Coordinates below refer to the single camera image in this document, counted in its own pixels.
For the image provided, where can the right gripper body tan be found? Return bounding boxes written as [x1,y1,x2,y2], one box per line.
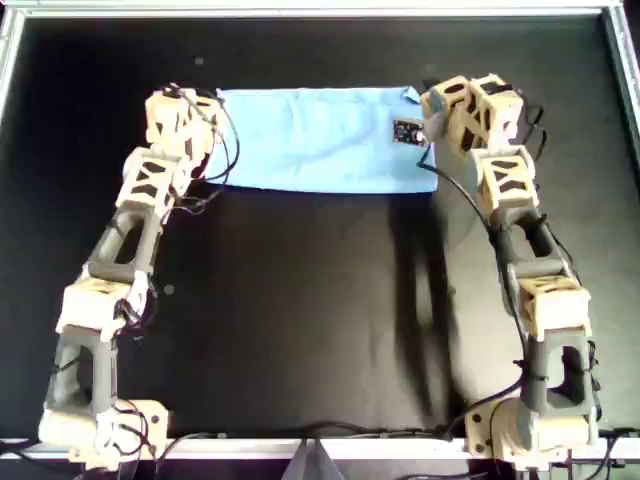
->
[420,75,474,121]

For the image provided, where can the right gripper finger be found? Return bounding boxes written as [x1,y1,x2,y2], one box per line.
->
[424,107,451,144]

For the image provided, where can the left gripper body tan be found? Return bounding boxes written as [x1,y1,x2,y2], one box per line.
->
[182,95,224,176]

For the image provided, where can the blue microfiber cloth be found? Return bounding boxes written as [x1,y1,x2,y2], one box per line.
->
[205,84,440,195]

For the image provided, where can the grey triangular stand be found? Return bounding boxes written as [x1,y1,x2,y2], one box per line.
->
[282,438,346,480]

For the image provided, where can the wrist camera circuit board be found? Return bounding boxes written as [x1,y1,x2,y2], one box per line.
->
[391,118,427,148]

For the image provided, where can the thin black arm cables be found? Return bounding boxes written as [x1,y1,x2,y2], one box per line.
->
[112,84,242,346]

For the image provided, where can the thick black camera cable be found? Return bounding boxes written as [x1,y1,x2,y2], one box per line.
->
[414,157,531,436]

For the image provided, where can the aluminium table frame rail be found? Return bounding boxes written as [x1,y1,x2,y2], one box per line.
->
[0,0,640,21]
[0,9,26,146]
[0,435,640,461]
[602,7,640,166]

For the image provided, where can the tan arm base mount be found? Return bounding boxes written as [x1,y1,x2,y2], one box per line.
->
[94,398,169,471]
[464,399,531,461]

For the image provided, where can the black cable along rail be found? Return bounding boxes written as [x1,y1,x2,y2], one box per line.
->
[167,422,466,444]

